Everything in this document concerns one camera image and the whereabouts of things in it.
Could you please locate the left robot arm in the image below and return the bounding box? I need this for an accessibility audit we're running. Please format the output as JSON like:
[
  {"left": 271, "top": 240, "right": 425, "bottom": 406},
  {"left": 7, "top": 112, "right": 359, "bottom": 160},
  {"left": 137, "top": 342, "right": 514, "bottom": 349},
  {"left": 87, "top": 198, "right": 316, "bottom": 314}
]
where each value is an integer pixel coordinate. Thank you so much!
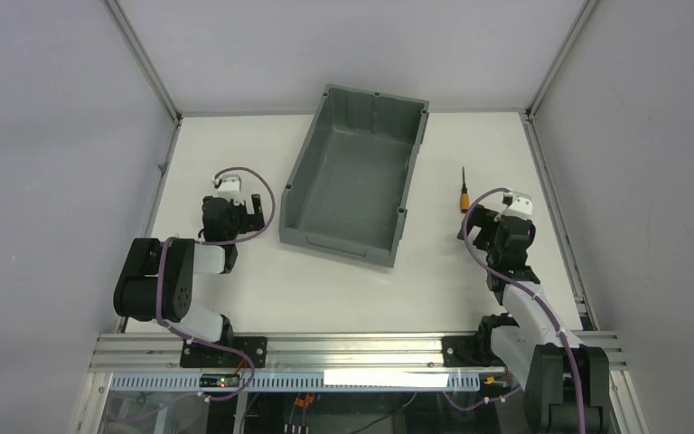
[{"left": 113, "top": 193, "right": 265, "bottom": 347}]

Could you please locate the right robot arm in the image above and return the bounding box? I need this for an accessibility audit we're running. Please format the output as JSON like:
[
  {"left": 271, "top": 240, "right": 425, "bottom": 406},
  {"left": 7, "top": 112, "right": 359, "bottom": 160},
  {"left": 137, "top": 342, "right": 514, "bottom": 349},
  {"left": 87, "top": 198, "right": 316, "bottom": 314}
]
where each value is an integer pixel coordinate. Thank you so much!
[{"left": 459, "top": 204, "right": 611, "bottom": 433}]

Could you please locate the orange black screwdriver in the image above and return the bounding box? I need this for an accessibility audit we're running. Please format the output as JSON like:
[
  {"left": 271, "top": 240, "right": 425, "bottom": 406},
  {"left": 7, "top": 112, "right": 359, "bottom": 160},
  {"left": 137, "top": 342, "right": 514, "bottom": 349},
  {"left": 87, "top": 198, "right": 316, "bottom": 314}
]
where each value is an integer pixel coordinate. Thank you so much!
[{"left": 459, "top": 167, "right": 471, "bottom": 213}]

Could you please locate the grey plastic storage bin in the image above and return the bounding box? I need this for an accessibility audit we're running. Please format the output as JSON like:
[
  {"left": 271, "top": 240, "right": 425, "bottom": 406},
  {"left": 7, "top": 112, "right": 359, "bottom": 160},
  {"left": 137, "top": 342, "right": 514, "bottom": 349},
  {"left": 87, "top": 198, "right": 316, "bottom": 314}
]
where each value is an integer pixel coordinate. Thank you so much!
[{"left": 278, "top": 84, "right": 429, "bottom": 269}]

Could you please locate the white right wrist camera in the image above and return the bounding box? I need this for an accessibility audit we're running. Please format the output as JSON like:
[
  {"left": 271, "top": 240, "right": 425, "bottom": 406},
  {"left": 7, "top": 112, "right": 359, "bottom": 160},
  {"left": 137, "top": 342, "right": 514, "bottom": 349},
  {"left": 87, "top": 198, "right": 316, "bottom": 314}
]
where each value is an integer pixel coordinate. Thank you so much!
[{"left": 501, "top": 191, "right": 534, "bottom": 220}]

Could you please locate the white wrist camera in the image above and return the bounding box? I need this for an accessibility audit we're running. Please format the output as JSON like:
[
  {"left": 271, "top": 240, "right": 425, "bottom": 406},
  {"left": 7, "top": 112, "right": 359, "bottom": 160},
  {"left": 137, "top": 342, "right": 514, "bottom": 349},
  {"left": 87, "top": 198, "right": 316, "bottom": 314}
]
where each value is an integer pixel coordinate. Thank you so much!
[
  {"left": 213, "top": 174, "right": 242, "bottom": 202},
  {"left": 501, "top": 191, "right": 534, "bottom": 220}
]

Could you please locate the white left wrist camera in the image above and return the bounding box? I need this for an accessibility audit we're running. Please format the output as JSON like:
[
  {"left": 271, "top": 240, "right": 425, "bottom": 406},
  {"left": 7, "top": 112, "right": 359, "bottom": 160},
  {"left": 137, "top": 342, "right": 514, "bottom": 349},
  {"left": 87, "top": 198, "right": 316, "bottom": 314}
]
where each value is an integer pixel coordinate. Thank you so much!
[{"left": 213, "top": 174, "right": 242, "bottom": 202}]

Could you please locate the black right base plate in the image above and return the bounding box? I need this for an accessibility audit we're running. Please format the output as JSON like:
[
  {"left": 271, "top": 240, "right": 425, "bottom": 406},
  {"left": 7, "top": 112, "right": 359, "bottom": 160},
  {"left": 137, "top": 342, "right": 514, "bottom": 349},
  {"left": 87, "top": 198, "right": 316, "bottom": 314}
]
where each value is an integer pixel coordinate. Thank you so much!
[{"left": 441, "top": 334, "right": 505, "bottom": 367}]

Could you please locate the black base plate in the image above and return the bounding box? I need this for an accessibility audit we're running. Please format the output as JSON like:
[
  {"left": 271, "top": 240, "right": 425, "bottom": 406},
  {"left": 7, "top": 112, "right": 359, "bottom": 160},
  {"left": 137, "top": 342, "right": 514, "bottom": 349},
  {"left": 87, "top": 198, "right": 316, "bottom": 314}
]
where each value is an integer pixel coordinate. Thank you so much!
[
  {"left": 441, "top": 334, "right": 505, "bottom": 367},
  {"left": 179, "top": 335, "right": 268, "bottom": 369}
]

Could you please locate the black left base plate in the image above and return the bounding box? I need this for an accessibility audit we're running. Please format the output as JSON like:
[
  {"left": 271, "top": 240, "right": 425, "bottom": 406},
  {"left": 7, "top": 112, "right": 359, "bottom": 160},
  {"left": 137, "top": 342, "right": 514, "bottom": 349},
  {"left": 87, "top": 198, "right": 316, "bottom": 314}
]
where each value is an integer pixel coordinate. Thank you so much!
[{"left": 179, "top": 335, "right": 268, "bottom": 369}]

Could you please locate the aluminium mounting rail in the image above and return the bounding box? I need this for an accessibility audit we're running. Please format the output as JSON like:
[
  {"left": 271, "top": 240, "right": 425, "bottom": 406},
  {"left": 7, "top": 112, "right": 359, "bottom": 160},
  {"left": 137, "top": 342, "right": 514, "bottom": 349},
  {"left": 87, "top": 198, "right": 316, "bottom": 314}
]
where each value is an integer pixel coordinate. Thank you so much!
[{"left": 88, "top": 331, "right": 628, "bottom": 374}]

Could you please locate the slotted grey cable duct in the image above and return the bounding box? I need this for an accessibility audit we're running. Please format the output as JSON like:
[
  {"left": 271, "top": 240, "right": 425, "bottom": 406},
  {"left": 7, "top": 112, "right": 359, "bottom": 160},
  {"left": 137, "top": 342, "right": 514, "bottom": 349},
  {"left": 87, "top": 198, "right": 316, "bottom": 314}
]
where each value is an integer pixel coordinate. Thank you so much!
[{"left": 111, "top": 369, "right": 481, "bottom": 393}]

